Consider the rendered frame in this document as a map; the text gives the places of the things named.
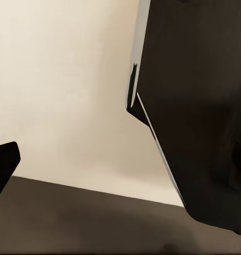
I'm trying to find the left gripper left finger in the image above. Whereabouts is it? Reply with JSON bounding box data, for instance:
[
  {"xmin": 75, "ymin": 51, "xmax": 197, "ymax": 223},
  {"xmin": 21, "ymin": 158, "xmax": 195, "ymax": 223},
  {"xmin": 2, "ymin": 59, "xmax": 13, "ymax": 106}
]
[{"xmin": 0, "ymin": 142, "xmax": 21, "ymax": 194}]

